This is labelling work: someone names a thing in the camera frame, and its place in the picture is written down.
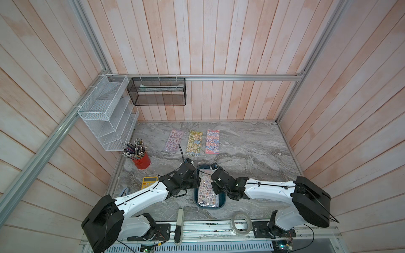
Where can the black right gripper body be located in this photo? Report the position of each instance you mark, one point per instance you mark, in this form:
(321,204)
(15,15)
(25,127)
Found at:
(218,190)

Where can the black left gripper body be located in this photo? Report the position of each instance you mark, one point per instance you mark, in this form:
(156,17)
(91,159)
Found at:
(192,183)

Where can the colourful small sticker sheet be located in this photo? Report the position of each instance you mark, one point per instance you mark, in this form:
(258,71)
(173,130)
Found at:
(194,143)

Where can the pink sticker sheet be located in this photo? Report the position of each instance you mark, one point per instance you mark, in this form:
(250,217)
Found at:
(172,144)

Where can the red blue cat sticker sheet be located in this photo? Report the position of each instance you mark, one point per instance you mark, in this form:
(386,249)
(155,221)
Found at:
(212,142)

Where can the pastel sticker sheet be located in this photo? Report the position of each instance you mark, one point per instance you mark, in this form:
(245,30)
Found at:
(206,196)

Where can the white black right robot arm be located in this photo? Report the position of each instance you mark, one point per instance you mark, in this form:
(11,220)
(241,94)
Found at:
(307,202)

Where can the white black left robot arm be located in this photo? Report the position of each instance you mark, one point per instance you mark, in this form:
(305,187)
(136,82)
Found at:
(113,219)

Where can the yellow calculator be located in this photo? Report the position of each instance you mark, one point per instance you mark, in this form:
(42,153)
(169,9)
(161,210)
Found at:
(148,181)

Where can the clear tape roll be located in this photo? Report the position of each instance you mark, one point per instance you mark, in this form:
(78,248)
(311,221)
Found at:
(241,224)

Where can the red pencil cup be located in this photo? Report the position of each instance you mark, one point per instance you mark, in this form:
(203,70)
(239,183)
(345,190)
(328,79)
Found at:
(137,152)

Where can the blue binder clip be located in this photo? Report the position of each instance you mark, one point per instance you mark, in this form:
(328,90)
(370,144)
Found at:
(125,192)

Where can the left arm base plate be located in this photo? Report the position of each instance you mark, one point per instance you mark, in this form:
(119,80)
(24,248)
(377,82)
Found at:
(159,232)

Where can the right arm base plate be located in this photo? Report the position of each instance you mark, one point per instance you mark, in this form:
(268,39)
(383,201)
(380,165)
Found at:
(264,229)

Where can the black mesh wall basket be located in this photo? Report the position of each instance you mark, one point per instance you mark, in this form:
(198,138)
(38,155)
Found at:
(158,91)

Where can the white mesh wall shelf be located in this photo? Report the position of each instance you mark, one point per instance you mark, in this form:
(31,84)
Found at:
(109,112)

